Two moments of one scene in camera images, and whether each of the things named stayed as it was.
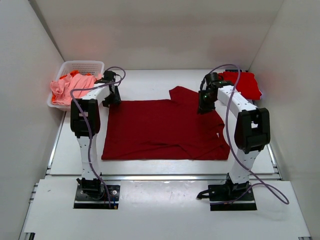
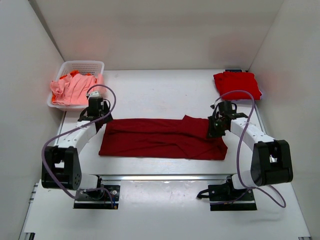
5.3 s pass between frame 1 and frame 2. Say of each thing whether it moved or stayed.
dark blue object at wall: stayed
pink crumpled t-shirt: stayed
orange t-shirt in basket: stayed
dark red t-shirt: moved
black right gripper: moved
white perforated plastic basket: stayed
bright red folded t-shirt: stayed
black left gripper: moved
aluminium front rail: stayed
